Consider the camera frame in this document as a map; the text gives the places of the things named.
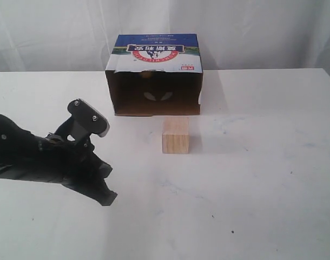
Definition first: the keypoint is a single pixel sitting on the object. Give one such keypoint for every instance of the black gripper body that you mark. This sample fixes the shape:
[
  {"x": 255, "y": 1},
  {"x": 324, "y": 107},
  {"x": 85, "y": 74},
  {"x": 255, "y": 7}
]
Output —
[{"x": 51, "y": 159}]

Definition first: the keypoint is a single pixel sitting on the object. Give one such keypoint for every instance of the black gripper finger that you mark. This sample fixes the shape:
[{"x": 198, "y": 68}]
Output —
[
  {"x": 97, "y": 181},
  {"x": 84, "y": 121}
]

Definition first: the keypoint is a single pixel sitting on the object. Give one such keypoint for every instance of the blue white cardboard box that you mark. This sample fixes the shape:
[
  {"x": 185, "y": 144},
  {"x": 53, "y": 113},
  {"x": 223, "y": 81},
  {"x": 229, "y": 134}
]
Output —
[{"x": 155, "y": 74}]

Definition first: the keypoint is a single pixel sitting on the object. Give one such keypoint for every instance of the light wooden cube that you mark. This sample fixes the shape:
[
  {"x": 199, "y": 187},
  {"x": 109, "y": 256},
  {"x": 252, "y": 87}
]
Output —
[{"x": 175, "y": 135}]

